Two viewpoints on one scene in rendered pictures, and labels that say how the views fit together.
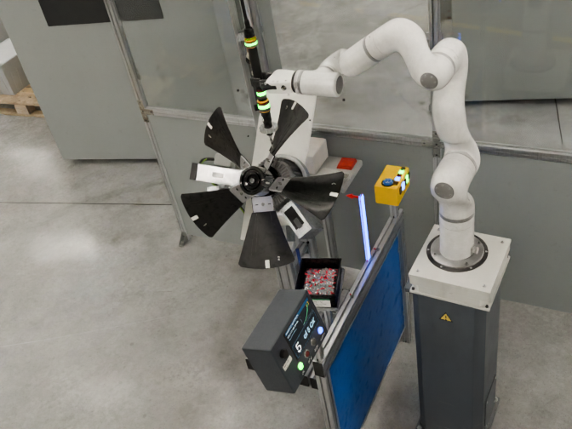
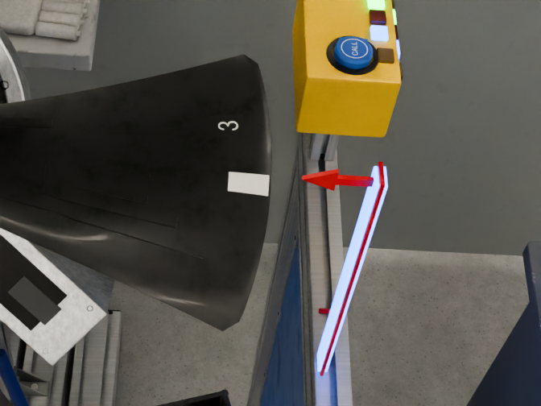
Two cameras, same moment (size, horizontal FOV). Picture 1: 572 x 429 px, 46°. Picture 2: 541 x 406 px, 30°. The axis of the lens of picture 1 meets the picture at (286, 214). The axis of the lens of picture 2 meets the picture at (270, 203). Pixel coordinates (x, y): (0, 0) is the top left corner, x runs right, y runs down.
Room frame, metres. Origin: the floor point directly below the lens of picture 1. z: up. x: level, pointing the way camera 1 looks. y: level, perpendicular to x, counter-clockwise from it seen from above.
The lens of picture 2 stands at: (1.68, 0.11, 1.81)
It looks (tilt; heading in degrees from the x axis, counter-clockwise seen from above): 53 degrees down; 318
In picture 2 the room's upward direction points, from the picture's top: 10 degrees clockwise
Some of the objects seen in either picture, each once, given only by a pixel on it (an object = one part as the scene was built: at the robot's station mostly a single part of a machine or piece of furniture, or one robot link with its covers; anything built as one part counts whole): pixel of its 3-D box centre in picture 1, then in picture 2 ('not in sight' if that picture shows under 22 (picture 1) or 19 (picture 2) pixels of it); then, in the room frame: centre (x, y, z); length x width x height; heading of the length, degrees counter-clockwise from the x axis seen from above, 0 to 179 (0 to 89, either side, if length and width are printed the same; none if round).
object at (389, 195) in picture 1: (392, 185); (342, 59); (2.24, -0.46, 1.02); 0.16 x 0.10 x 0.11; 147
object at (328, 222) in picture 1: (329, 237); not in sight; (2.72, -0.21, 0.42); 0.04 x 0.04 x 0.83; 57
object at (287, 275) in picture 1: (289, 288); not in sight; (2.36, 0.05, 0.46); 0.09 x 0.05 x 0.91; 57
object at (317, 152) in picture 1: (306, 154); not in sight; (2.78, -0.16, 0.92); 0.17 x 0.16 x 0.11; 147
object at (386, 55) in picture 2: not in sight; (385, 55); (2.19, -0.47, 1.08); 0.02 x 0.02 x 0.01; 57
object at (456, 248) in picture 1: (456, 231); not in sight; (1.78, -0.59, 1.12); 0.19 x 0.19 x 0.18
